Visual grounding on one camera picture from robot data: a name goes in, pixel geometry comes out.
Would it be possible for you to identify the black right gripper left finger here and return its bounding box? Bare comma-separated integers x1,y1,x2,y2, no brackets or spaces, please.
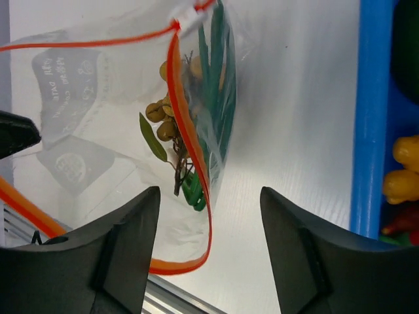
0,185,161,314

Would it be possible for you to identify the red chili pepper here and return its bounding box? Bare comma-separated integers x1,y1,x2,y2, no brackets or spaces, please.
381,203,418,246

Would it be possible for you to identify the orange ginger root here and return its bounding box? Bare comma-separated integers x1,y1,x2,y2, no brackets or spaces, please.
382,135,418,205

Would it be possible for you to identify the green scallion bunch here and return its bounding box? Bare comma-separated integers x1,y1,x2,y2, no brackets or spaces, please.
180,1,236,201

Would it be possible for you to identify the blue plastic bin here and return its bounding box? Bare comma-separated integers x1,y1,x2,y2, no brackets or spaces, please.
350,1,418,239

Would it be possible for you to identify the aluminium rail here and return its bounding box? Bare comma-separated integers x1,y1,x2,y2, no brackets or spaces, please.
0,199,227,314

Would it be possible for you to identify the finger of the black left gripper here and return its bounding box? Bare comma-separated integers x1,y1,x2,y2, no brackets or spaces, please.
0,111,41,159

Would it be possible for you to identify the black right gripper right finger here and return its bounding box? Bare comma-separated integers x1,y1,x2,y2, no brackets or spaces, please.
260,187,418,313

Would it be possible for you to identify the longan bunch with leaves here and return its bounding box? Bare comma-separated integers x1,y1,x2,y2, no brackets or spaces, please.
139,54,230,197

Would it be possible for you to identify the clear zip bag orange zipper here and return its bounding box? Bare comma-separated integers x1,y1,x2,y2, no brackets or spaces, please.
0,0,253,277

